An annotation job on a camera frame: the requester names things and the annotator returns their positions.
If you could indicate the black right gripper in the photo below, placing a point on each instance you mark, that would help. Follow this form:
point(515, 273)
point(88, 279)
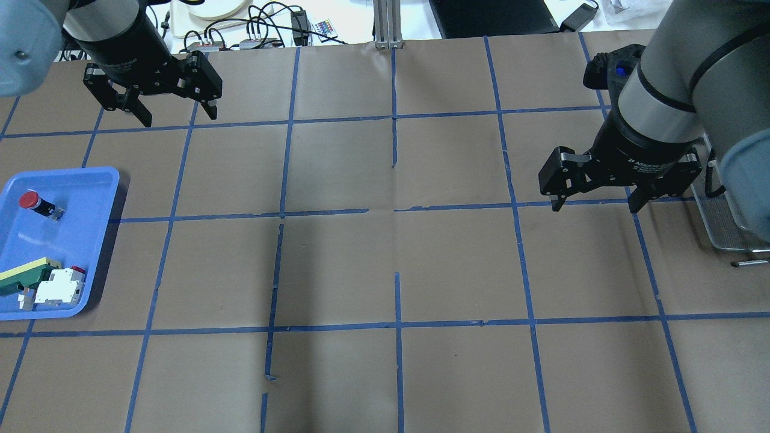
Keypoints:
point(637, 150)

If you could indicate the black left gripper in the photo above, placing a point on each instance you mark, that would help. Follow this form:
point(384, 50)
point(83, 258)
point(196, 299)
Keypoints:
point(126, 53)

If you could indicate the red push button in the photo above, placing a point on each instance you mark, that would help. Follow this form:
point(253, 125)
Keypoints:
point(32, 200)

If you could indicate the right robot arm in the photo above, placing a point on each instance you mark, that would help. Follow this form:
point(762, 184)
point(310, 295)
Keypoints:
point(703, 74)

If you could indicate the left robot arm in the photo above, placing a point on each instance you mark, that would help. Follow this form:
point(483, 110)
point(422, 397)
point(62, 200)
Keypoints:
point(129, 58)

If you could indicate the grey power strip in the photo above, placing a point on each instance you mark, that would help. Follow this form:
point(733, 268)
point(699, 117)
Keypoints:
point(260, 43)

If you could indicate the beige round plate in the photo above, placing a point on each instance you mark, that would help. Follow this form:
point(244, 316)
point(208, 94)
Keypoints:
point(185, 17)

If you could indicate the blue plastic tray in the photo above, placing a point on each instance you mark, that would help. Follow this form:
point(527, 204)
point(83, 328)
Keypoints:
point(88, 197)

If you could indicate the small remote control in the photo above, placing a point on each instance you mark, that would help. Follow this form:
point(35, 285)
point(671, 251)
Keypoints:
point(325, 28)

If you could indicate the black power adapter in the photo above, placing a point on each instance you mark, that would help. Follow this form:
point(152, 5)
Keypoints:
point(580, 17)

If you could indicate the white circuit breaker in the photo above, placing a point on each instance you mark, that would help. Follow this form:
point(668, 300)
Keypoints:
point(64, 286)

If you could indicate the green yellow terminal block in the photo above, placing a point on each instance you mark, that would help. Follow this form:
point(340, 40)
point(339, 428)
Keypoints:
point(27, 276)

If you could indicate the black laptop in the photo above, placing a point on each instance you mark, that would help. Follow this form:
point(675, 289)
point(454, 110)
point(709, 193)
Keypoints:
point(466, 19)

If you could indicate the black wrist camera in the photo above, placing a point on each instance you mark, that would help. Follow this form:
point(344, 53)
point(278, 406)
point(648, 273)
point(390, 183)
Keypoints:
point(611, 69)

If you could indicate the silver wire mesh shelf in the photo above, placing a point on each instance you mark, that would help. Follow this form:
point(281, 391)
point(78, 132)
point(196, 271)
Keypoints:
point(724, 223)

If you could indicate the aluminium frame post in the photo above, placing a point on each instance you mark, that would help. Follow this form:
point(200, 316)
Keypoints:
point(387, 25)

